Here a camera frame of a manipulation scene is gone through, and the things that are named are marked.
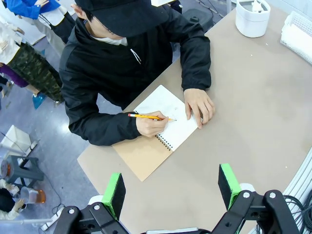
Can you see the flat white paper sheet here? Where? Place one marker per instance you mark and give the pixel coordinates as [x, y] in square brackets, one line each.
[301, 36]

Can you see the person in black jacket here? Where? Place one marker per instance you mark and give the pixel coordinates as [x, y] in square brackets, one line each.
[109, 73]

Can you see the purple sleeved mannequin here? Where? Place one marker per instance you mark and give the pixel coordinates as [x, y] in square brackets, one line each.
[12, 76]

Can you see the bowl with orange contents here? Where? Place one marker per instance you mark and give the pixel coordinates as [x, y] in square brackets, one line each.
[5, 169]

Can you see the person's right hand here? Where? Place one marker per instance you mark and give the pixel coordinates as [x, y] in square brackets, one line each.
[150, 126]

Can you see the camouflage skirt mannequin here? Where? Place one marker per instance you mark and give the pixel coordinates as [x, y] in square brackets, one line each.
[36, 70]

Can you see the blue mannequin base plate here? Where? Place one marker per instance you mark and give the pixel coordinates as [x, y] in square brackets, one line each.
[38, 100]

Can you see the spiral notebook with kraft cover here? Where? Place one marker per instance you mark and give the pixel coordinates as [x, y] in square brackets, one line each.
[143, 156]

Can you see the white pole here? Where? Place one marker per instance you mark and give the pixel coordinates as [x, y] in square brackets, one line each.
[24, 221]

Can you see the crumpled white paper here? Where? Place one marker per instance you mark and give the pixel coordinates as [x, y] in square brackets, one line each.
[256, 5]

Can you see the white storage box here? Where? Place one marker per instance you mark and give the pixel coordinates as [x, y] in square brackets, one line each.
[17, 139]

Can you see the white trash bin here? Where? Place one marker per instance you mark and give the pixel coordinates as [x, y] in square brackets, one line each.
[251, 24]

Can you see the clear jug with orange liquid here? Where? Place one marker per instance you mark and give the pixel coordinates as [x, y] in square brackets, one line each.
[36, 196]

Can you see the person's left forearm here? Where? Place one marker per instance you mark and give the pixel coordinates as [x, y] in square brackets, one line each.
[197, 73]

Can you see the black cap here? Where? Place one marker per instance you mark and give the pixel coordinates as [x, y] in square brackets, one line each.
[126, 14]

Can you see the person's right forearm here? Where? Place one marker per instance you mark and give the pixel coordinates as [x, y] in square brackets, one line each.
[102, 129]

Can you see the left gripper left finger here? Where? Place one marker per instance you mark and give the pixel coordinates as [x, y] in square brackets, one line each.
[114, 195]

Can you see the yellow pencil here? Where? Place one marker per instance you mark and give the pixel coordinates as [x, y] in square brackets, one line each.
[143, 116]

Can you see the white perforated plastic basket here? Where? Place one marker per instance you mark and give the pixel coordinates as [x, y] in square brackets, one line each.
[287, 41]

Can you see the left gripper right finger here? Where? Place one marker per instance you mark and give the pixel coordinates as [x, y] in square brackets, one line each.
[229, 185]

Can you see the white power strip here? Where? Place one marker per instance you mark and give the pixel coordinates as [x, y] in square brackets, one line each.
[50, 223]

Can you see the background person with black hair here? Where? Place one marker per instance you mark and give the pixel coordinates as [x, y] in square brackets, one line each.
[6, 200]

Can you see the grey plastic stool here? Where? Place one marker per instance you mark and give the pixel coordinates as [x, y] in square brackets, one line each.
[26, 170]

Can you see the person's left hand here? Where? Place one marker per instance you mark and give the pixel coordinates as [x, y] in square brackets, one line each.
[200, 102]

